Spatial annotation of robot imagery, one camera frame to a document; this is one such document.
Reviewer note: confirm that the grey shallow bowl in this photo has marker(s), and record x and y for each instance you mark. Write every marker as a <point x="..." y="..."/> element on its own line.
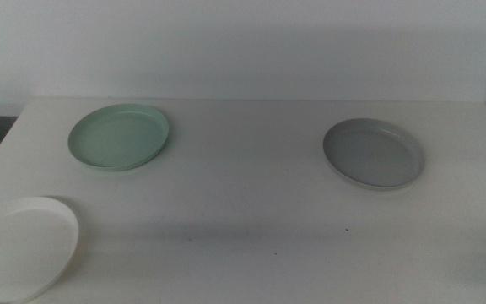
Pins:
<point x="374" y="156"/>

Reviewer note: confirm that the pale green shallow bowl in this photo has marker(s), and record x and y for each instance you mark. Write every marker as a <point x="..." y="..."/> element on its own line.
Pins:
<point x="116" y="139"/>

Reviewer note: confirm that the white shallow bowl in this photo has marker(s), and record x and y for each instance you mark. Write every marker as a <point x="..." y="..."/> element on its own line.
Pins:
<point x="28" y="245"/>

